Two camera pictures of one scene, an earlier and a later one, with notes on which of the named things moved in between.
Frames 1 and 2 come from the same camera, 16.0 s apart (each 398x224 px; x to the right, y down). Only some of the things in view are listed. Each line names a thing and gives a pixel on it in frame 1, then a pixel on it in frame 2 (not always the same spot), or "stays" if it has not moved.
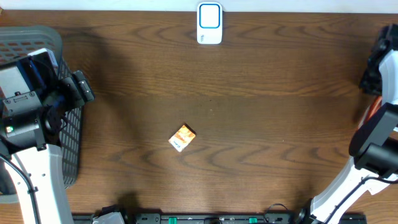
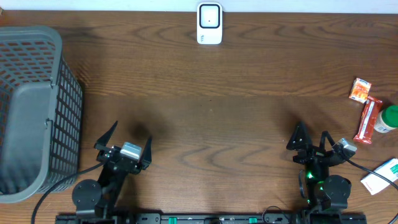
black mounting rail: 222,218 stays
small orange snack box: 182,137 to 360,90
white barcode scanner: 209,23 stays
